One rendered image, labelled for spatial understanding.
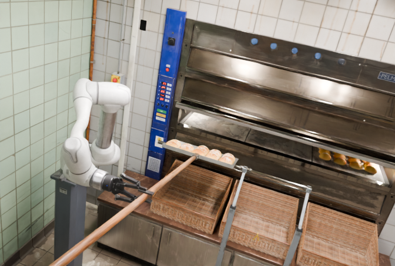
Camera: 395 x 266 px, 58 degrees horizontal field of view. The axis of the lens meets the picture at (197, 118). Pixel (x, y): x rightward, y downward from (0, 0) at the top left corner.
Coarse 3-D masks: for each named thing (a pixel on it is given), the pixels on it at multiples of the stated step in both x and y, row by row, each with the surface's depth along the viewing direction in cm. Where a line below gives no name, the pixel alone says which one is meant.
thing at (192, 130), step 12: (192, 132) 313; (204, 132) 311; (240, 144) 303; (252, 144) 305; (276, 156) 296; (288, 156) 296; (312, 168) 290; (324, 168) 288; (360, 180) 281; (372, 180) 282
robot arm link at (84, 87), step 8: (80, 80) 204; (88, 80) 206; (80, 88) 198; (88, 88) 199; (96, 88) 201; (72, 96) 199; (80, 96) 195; (88, 96) 197; (96, 96) 201; (96, 104) 205
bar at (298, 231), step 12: (240, 168) 268; (240, 180) 265; (276, 180) 263; (288, 180) 261; (228, 216) 259; (300, 216) 252; (228, 228) 262; (300, 228) 247; (288, 252) 254; (216, 264) 277; (288, 264) 256
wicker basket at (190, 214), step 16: (176, 160) 324; (176, 176) 325; (192, 176) 321; (208, 176) 317; (224, 176) 313; (160, 192) 306; (176, 192) 324; (192, 192) 322; (208, 192) 318; (224, 192) 315; (160, 208) 289; (176, 208) 284; (192, 208) 305; (208, 208) 309; (224, 208) 313; (192, 224) 284; (208, 224) 279
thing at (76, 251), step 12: (192, 156) 247; (180, 168) 213; (168, 180) 189; (132, 204) 145; (120, 216) 134; (108, 228) 124; (84, 240) 111; (96, 240) 116; (72, 252) 103; (60, 264) 97
